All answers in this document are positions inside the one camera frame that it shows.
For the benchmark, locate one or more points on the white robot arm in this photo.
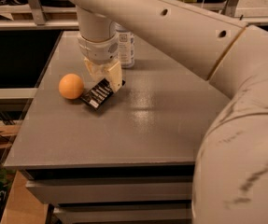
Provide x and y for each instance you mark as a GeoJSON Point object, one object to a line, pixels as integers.
{"type": "Point", "coordinates": [230, 183]}

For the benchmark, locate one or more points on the grey drawer cabinet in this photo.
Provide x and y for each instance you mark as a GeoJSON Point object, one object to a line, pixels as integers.
{"type": "Point", "coordinates": [152, 126]}

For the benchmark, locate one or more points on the lower grey drawer front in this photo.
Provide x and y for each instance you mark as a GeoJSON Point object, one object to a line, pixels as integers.
{"type": "Point", "coordinates": [143, 213]}

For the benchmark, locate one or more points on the upper grey drawer front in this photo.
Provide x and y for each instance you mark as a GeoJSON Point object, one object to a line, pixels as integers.
{"type": "Point", "coordinates": [111, 190]}

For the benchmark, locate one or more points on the metal shelf rail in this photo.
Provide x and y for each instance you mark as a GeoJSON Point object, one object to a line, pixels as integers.
{"type": "Point", "coordinates": [73, 24]}

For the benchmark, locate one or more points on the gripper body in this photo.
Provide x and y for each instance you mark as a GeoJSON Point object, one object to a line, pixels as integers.
{"type": "Point", "coordinates": [98, 50]}

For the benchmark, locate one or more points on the clear plastic water bottle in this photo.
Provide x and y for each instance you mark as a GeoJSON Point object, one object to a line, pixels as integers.
{"type": "Point", "coordinates": [126, 46]}

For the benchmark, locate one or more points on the grey drawer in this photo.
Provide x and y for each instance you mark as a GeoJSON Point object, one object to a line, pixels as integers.
{"type": "Point", "coordinates": [143, 213]}
{"type": "Point", "coordinates": [111, 190]}

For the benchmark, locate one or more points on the black rxbar chocolate wrapper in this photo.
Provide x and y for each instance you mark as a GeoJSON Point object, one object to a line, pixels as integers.
{"type": "Point", "coordinates": [97, 95]}

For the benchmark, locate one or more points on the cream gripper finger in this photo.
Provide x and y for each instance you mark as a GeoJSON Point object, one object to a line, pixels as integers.
{"type": "Point", "coordinates": [114, 75]}

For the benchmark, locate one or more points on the orange fruit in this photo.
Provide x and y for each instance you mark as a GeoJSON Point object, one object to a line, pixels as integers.
{"type": "Point", "coordinates": [71, 86]}

